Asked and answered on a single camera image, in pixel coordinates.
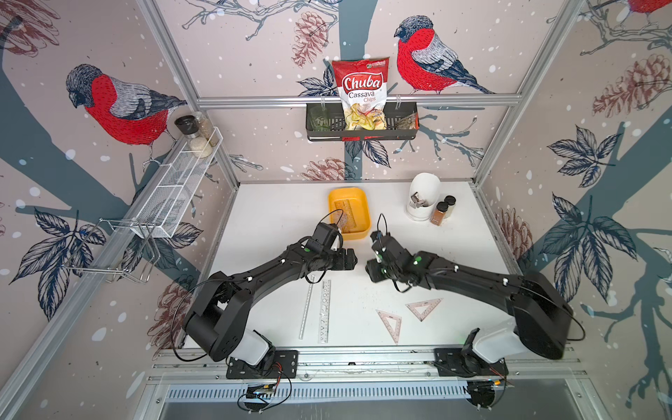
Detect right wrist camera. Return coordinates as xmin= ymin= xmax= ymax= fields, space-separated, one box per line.
xmin=370 ymin=230 xmax=402 ymax=260

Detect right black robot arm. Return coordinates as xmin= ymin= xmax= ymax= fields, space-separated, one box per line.
xmin=366 ymin=236 xmax=573 ymax=364

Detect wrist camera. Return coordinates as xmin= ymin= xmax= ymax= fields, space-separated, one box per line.
xmin=370 ymin=230 xmax=402 ymax=260
xmin=306 ymin=222 xmax=341 ymax=253

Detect red Chuba chips bag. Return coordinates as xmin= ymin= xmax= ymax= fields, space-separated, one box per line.
xmin=332 ymin=58 xmax=390 ymax=131

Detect pink triangle set square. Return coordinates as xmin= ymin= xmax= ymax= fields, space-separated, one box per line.
xmin=376 ymin=310 xmax=403 ymax=344

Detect black lid grinder jar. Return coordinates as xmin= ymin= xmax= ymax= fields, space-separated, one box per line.
xmin=174 ymin=115 xmax=201 ymax=140

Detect blue clear set square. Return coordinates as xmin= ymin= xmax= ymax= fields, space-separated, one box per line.
xmin=339 ymin=206 xmax=370 ymax=235

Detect black hanging basket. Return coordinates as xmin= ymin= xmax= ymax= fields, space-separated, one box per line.
xmin=306 ymin=103 xmax=419 ymax=142

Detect clear shape stencil ruler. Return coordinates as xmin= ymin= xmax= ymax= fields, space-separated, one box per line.
xmin=318 ymin=279 xmax=332 ymax=344

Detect thin clear straight ruler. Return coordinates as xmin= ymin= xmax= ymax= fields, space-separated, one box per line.
xmin=299 ymin=282 xmax=314 ymax=341

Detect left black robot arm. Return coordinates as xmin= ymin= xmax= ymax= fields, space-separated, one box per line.
xmin=183 ymin=243 xmax=357 ymax=362

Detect metal clips in cup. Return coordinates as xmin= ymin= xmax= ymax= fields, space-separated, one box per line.
xmin=409 ymin=192 xmax=428 ymax=209

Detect white utensil holder cup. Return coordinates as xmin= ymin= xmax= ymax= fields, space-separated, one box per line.
xmin=405 ymin=173 xmax=441 ymax=222

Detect yellow plastic storage box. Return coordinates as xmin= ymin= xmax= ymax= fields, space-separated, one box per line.
xmin=328 ymin=187 xmax=371 ymax=241

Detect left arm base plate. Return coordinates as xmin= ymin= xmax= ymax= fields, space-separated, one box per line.
xmin=226 ymin=348 xmax=299 ymax=380

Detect white wire shelf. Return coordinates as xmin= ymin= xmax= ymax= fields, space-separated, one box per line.
xmin=131 ymin=129 xmax=223 ymax=238

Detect wire cup hanger rack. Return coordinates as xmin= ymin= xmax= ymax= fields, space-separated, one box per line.
xmin=61 ymin=218 xmax=161 ymax=285

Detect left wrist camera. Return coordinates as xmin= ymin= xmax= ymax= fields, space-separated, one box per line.
xmin=306 ymin=222 xmax=341 ymax=253

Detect long pink ruler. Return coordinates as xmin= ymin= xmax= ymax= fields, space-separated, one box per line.
xmin=334 ymin=199 xmax=349 ymax=234

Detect glass spice jar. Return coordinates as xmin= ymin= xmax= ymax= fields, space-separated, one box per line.
xmin=194 ymin=111 xmax=218 ymax=147

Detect short clear stencil ruler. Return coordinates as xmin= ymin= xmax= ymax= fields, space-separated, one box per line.
xmin=346 ymin=199 xmax=362 ymax=233

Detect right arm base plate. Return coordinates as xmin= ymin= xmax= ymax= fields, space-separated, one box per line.
xmin=432 ymin=346 xmax=509 ymax=378

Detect brown spice jar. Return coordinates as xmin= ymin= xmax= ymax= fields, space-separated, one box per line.
xmin=430 ymin=201 xmax=450 ymax=226

